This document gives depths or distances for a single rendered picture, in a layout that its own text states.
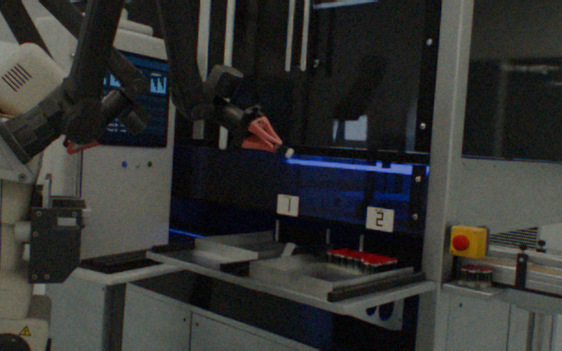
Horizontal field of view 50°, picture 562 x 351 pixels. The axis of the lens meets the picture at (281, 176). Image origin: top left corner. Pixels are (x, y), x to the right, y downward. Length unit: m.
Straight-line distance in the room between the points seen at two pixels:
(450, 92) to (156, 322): 1.45
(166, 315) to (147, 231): 0.38
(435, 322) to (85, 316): 1.72
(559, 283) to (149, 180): 1.33
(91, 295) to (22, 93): 1.60
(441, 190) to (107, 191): 1.05
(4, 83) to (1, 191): 0.23
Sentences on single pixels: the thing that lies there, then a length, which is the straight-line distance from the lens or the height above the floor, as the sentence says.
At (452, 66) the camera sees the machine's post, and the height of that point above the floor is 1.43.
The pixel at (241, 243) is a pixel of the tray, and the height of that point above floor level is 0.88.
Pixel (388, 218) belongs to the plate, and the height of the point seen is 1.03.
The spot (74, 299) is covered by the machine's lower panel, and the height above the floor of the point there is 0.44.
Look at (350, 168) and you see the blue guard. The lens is 1.75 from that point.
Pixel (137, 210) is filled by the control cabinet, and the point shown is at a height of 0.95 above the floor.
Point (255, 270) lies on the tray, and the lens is 1.50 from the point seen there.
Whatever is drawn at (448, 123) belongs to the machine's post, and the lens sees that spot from 1.60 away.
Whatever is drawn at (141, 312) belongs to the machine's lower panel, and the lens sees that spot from 2.54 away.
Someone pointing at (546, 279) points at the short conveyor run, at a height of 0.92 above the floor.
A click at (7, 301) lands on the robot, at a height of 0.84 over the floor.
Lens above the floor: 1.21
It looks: 3 degrees down
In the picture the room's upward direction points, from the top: 4 degrees clockwise
